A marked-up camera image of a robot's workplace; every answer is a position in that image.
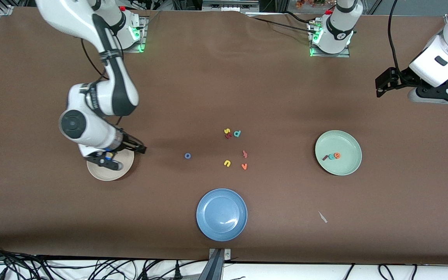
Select beige round plate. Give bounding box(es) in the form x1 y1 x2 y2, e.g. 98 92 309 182
87 150 135 182

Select green round plate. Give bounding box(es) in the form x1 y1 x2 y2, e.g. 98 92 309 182
315 130 362 176

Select brown table cover sheet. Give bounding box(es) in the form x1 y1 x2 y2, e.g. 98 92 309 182
0 8 448 266

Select blue round plate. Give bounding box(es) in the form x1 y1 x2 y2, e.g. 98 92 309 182
196 188 248 242

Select orange artificial flowers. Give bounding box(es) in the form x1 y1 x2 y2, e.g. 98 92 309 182
296 0 335 9

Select grey metal box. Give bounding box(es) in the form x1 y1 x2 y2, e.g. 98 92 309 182
203 0 259 11

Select black table cable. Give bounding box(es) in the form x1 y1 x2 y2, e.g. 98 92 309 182
282 11 312 24
247 15 316 35

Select grey metal clamp bracket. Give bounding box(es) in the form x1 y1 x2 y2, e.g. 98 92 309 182
208 248 231 260

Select dark camera stand pole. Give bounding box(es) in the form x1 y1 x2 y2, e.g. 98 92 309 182
199 249 225 280

